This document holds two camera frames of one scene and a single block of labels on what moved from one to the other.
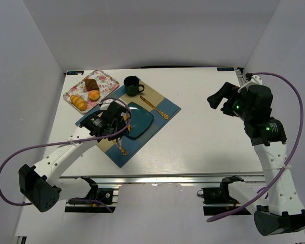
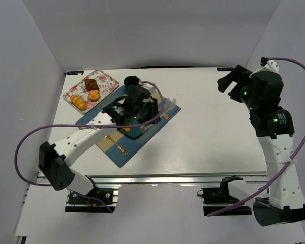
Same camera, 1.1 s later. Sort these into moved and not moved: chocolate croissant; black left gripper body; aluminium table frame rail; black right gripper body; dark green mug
Moved: black left gripper body; black right gripper body
Not moved: chocolate croissant; aluminium table frame rail; dark green mug
